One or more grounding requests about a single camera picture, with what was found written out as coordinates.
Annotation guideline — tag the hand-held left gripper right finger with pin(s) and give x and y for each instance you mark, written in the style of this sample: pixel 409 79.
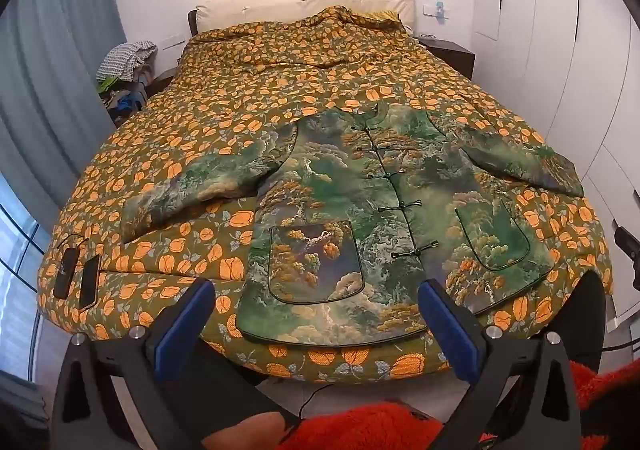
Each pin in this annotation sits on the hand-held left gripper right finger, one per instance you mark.
pixel 450 330

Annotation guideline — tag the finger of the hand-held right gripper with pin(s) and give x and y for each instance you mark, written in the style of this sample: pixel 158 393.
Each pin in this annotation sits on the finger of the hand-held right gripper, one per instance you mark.
pixel 629 252

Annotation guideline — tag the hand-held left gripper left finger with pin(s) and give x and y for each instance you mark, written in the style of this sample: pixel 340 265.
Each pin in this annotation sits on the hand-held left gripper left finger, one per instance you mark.
pixel 182 325

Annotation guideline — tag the green landscape print jacket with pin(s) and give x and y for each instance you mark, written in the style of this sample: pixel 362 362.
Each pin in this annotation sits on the green landscape print jacket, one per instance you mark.
pixel 350 210

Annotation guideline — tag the pile of striped clothes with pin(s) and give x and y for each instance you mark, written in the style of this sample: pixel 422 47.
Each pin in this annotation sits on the pile of striped clothes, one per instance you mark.
pixel 125 57

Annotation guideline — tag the person's left hand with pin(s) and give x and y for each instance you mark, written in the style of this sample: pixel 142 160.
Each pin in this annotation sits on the person's left hand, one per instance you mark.
pixel 240 432

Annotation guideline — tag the orange fuzzy garment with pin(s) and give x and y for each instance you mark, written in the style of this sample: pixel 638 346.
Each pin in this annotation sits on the orange fuzzy garment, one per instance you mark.
pixel 375 430

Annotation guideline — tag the window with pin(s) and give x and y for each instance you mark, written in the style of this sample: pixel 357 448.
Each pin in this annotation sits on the window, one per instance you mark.
pixel 20 270

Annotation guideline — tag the cluttered chair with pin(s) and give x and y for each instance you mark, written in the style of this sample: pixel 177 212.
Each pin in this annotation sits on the cluttered chair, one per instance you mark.
pixel 122 102

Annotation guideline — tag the orange leaf pattern quilt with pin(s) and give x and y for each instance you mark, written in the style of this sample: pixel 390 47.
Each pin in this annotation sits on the orange leaf pattern quilt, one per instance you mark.
pixel 225 94

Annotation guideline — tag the dark wooden nightstand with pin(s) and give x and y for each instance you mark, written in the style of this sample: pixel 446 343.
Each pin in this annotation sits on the dark wooden nightstand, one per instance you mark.
pixel 161 82
pixel 452 57

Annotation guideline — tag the grey curtain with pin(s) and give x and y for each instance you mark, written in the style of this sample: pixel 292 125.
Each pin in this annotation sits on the grey curtain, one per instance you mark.
pixel 50 54

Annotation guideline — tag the yellow pillow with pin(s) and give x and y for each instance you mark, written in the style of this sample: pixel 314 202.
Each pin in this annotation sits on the yellow pillow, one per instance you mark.
pixel 380 17

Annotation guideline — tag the blue wall fixture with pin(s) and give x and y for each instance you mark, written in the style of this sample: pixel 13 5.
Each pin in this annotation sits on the blue wall fixture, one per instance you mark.
pixel 440 12

